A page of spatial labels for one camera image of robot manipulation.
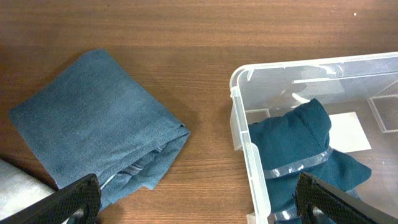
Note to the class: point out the folded light grey jeans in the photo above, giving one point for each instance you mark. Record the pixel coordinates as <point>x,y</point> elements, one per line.
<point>19,190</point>

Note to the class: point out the white label in bin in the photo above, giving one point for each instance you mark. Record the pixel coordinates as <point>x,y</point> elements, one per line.
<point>347,134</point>

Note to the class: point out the dark teal garment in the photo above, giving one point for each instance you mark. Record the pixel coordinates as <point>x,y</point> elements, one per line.
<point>300,141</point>

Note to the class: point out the folded blue jeans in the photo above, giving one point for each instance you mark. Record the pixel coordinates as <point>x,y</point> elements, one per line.
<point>95,119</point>

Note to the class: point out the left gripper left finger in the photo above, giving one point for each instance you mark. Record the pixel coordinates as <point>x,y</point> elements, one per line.
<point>79,202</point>

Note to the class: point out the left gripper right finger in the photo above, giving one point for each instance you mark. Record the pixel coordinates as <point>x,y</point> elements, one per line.
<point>319,202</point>

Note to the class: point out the clear plastic storage bin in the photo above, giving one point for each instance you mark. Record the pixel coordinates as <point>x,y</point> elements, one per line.
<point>365,84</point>

